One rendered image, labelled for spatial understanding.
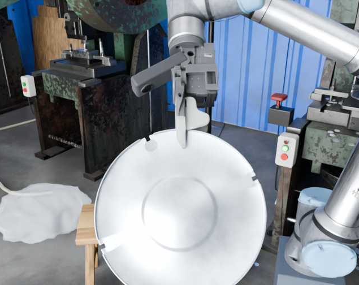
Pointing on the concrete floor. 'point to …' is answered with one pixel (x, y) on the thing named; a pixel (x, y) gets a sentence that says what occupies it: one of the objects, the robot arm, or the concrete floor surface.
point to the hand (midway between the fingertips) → (178, 142)
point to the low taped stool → (90, 238)
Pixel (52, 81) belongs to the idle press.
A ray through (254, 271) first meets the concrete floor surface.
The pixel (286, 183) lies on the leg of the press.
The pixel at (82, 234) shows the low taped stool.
